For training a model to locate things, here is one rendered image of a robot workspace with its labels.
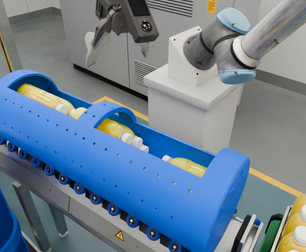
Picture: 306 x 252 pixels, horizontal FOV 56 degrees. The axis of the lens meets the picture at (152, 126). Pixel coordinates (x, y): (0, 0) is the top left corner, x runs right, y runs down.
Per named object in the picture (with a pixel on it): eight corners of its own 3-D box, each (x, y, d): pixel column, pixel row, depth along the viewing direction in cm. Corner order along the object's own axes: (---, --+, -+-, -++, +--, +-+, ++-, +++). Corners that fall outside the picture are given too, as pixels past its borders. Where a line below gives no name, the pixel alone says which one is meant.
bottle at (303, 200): (278, 225, 93) (295, 186, 82) (300, 225, 93) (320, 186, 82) (286, 246, 87) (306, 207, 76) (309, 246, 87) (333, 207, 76)
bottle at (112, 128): (82, 129, 99) (125, 149, 91) (68, 126, 93) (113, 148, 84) (90, 109, 99) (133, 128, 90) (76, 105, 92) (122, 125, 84)
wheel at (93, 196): (95, 188, 96) (91, 188, 94) (105, 194, 94) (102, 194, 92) (91, 200, 97) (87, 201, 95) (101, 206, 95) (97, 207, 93)
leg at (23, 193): (47, 244, 185) (20, 176, 147) (53, 249, 182) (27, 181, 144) (39, 252, 181) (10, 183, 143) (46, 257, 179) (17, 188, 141)
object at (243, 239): (239, 236, 87) (247, 211, 80) (247, 241, 86) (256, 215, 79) (226, 264, 81) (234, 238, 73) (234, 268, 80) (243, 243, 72)
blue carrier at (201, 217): (55, 118, 133) (43, 59, 116) (239, 207, 94) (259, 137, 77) (-3, 151, 114) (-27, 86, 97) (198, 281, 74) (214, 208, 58)
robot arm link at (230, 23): (222, 29, 114) (248, 6, 103) (230, 59, 110) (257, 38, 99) (198, 23, 109) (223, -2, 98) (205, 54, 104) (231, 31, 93)
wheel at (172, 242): (173, 233, 83) (170, 235, 81) (186, 242, 81) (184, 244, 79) (167, 248, 83) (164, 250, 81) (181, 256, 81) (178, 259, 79)
